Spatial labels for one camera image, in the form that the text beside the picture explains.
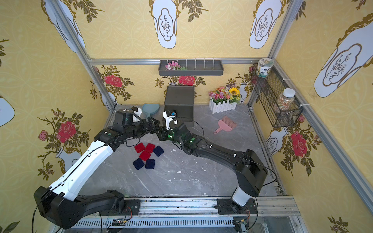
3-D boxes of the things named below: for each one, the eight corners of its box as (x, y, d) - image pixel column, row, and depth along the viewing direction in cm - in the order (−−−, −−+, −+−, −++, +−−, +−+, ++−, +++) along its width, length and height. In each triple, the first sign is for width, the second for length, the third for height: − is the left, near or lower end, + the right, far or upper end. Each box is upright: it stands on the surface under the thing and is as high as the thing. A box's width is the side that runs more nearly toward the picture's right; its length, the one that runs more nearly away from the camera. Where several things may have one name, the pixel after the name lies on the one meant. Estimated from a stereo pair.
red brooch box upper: (144, 150, 97) (144, 149, 95) (149, 144, 100) (148, 142, 98) (151, 153, 96) (150, 151, 94) (155, 146, 99) (154, 144, 97)
